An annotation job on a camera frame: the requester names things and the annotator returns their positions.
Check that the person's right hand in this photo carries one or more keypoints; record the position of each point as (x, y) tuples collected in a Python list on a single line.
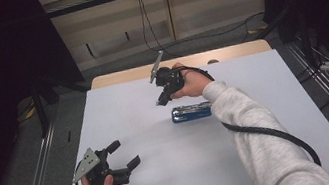
[(191, 82)]

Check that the blue shiny packet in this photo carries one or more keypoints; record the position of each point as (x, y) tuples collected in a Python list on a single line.
[(190, 112)]

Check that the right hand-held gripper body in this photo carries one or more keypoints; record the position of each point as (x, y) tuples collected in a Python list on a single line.
[(167, 79)]

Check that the black metal stand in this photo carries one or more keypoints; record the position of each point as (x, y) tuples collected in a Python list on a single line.
[(42, 103)]

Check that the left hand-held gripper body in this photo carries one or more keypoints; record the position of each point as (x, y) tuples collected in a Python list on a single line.
[(97, 170)]

